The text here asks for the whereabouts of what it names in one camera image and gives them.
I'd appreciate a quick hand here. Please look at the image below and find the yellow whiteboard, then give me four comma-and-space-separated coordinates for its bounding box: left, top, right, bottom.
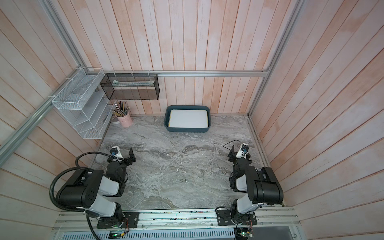
168, 110, 209, 129

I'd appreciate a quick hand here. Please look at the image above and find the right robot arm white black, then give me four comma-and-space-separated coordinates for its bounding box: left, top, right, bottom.
228, 144, 284, 224

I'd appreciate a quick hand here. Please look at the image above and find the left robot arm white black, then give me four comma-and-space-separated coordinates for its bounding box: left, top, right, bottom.
49, 146, 136, 225

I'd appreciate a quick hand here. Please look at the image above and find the teal plastic storage box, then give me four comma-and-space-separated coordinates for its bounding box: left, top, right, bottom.
164, 105, 211, 133

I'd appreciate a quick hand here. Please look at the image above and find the pink pencil cup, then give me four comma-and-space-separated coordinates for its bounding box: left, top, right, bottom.
114, 101, 133, 128

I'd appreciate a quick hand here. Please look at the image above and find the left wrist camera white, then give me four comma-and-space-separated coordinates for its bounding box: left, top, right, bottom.
110, 146, 124, 162

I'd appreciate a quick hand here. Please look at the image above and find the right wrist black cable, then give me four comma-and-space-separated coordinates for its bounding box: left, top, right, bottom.
222, 139, 244, 152

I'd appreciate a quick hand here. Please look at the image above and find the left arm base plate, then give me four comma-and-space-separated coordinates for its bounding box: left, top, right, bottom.
97, 212, 140, 229

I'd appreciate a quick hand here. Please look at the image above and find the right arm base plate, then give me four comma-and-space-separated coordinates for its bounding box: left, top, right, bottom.
215, 208, 257, 226

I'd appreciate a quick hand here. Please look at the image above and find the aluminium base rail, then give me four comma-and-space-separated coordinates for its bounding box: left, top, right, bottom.
52, 206, 301, 232

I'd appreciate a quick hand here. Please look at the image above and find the white wire mesh shelf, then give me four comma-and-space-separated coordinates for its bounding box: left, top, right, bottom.
52, 68, 113, 140

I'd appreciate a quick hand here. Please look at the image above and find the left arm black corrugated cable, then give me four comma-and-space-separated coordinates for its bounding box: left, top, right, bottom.
49, 151, 118, 240

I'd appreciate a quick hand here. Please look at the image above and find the black mesh wall basket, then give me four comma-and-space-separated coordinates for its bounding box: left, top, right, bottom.
101, 73, 160, 101

